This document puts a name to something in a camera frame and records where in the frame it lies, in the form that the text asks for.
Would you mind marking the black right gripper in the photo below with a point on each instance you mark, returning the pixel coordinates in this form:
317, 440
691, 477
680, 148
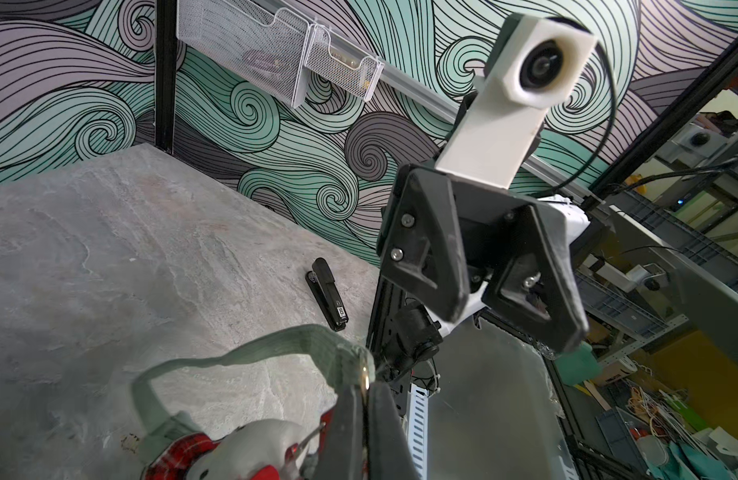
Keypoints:
443, 238

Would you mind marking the large clear wall bin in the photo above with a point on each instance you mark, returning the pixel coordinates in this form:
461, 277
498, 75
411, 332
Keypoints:
263, 47

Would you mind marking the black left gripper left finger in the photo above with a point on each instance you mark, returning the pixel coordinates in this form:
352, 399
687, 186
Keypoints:
341, 451

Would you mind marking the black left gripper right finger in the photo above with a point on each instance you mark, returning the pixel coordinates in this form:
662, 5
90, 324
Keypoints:
388, 454

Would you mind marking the green fabric bag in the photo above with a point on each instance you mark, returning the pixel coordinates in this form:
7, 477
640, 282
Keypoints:
283, 375

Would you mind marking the small clear wall bin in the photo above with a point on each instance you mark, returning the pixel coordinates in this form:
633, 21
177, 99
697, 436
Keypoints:
341, 62

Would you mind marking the red white plush decoration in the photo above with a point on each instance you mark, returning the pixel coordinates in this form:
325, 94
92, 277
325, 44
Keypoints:
262, 449

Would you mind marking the white slotted cable duct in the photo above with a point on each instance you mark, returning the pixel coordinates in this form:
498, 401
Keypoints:
417, 429

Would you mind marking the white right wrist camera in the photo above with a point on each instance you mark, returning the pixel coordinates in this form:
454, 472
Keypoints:
534, 66

